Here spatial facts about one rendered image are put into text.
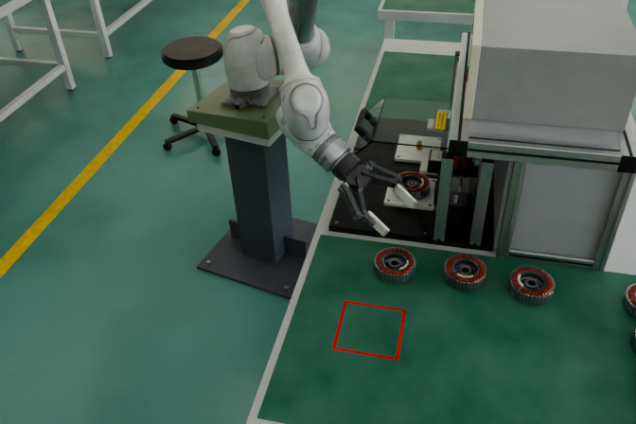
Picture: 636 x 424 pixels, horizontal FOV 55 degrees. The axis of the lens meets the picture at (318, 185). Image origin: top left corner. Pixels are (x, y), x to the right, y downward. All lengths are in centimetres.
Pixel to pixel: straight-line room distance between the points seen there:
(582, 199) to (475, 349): 47
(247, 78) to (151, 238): 110
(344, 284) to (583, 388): 62
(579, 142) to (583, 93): 12
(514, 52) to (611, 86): 24
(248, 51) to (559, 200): 120
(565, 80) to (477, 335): 65
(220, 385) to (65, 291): 90
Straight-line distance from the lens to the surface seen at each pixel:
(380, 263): 165
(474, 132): 158
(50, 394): 259
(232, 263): 281
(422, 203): 186
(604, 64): 159
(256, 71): 229
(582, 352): 160
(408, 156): 206
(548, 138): 160
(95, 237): 317
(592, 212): 170
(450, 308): 161
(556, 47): 157
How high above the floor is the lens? 194
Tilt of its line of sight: 37 degrees down
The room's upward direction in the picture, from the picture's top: 3 degrees counter-clockwise
